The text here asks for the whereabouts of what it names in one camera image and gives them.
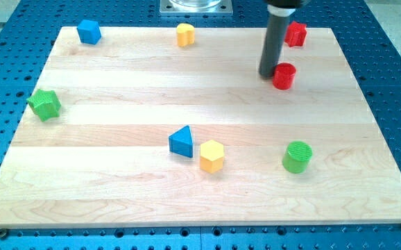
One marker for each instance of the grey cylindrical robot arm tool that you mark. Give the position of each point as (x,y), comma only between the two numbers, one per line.
(279,12)

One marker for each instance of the blue triangle block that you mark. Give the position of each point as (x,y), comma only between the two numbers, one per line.
(181,142)

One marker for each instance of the yellow hexagon block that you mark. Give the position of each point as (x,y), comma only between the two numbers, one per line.
(211,156)

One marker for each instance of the wooden board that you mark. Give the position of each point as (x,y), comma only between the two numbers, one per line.
(105,161)

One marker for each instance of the yellow heart block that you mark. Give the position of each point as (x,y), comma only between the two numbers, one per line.
(185,34)

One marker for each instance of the red cylinder block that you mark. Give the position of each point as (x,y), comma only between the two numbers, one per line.
(284,76)

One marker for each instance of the green cylinder block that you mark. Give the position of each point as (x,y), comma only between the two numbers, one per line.
(297,157)

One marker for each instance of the red star block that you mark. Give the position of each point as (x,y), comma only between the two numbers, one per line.
(296,34)

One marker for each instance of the blue cube block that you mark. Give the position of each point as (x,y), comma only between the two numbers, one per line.
(89,32)

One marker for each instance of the green star block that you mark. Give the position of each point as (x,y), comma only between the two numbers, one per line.
(45,104)

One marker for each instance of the blue perforated metal table plate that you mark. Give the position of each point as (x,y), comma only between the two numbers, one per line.
(29,29)

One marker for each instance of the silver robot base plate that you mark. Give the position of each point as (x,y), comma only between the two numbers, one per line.
(195,7)

